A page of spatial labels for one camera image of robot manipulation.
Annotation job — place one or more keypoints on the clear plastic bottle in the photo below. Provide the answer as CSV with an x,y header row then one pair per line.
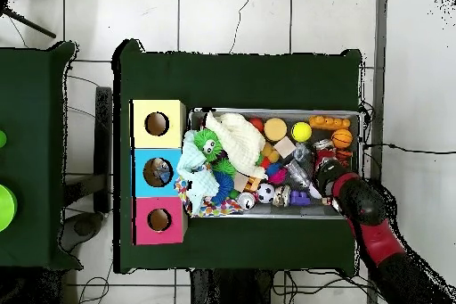
x,y
302,152

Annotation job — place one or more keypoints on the grey plastic bottle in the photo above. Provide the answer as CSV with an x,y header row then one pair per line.
x,y
298,174

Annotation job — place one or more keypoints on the cream yellow cloth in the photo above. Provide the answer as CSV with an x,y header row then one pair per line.
x,y
242,143

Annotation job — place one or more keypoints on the large blue fuzzy spiky ball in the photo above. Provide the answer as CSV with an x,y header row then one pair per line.
x,y
223,186

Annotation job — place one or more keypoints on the green spiky toy with eyes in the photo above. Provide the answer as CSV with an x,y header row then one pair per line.
x,y
210,143

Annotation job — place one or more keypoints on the large polka dot cloth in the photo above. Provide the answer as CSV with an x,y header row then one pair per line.
x,y
221,208

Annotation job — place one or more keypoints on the clear bottle with blue label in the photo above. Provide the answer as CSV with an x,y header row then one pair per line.
x,y
160,171

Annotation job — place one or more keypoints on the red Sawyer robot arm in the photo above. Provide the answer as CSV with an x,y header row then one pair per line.
x,y
374,232

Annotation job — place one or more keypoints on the shallow clear mesh bin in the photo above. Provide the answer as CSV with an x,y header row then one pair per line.
x,y
274,113

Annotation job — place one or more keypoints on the wooden box with three holes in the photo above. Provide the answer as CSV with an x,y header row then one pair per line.
x,y
140,175

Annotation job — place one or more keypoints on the orange toy basketball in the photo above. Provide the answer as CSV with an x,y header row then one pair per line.
x,y
342,139

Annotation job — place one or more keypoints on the yellow ball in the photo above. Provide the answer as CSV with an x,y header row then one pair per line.
x,y
301,131

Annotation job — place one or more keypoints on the purple toy block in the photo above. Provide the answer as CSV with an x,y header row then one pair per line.
x,y
299,198

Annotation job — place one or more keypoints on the black white soccer ball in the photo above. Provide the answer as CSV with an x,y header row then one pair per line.
x,y
266,193

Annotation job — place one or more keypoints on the green spiky ball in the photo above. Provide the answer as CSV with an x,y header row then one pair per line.
x,y
224,166

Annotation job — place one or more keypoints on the dark green side table cloth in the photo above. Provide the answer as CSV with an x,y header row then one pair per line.
x,y
32,104

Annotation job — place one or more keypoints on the black tripod leg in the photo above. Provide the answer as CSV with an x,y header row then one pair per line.
x,y
32,26

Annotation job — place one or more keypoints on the small bright green round object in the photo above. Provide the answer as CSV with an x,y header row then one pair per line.
x,y
2,139

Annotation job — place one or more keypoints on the large bright green round object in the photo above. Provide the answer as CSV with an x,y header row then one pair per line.
x,y
6,207

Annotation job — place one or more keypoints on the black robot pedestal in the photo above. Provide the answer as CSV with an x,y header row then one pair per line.
x,y
221,289

